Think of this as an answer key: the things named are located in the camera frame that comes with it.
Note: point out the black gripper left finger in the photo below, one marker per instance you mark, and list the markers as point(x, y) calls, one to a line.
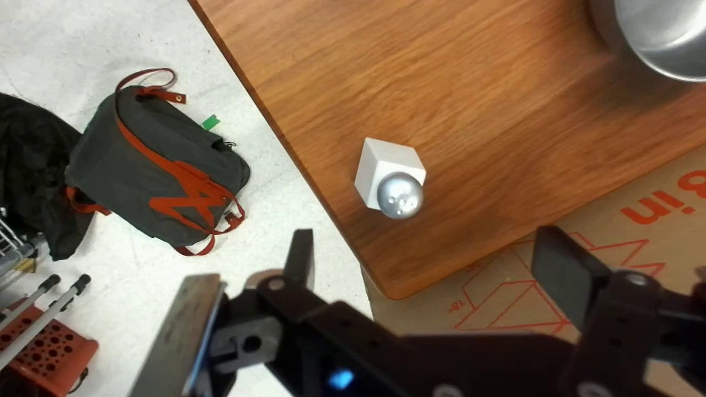
point(300, 256)

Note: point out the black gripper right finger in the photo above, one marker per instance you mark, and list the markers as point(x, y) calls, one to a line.
point(569, 276)

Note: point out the white salt cellar silver lid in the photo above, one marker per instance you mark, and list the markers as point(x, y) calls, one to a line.
point(386, 172)

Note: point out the silver metal bowl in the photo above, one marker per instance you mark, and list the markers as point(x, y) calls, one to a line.
point(663, 35)

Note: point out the brown cardboard sheet red print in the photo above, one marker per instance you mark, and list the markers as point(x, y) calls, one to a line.
point(647, 244)

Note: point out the green floor tape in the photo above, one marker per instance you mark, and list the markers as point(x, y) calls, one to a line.
point(210, 122)

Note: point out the black tipped metal rod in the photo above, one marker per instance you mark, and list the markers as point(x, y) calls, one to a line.
point(56, 310)
point(28, 301)

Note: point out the red perforated box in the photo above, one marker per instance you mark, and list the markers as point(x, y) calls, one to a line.
point(46, 354)

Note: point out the black cloth jacket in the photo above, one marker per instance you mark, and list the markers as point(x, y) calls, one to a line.
point(34, 161)

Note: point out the grey metal bracket plate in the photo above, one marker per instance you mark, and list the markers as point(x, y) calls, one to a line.
point(178, 337)

